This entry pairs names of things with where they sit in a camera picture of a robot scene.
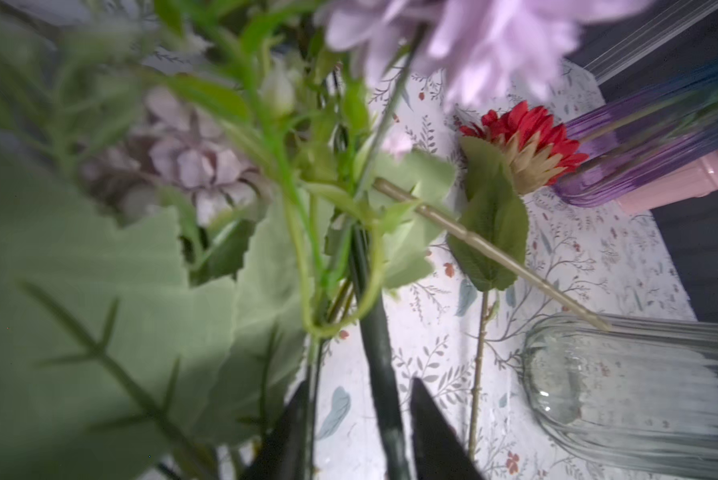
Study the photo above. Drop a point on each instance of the blue purple glass vase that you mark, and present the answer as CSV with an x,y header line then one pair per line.
x,y
643,137

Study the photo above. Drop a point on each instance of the clear ribbed glass vase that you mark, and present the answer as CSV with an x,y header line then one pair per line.
x,y
642,395

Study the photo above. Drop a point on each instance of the floral patterned table mat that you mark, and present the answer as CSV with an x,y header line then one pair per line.
x,y
608,260

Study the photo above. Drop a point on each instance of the pink pencil cup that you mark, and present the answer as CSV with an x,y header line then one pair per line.
x,y
694,180

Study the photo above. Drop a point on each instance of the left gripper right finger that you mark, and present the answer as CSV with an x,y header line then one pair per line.
x,y
437,452

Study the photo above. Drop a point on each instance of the purple pompom flower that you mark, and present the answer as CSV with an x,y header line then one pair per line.
x,y
475,56

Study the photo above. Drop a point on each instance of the red flower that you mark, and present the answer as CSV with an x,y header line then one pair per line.
x,y
508,155

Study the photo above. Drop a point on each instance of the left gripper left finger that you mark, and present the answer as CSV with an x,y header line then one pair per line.
x,y
282,455

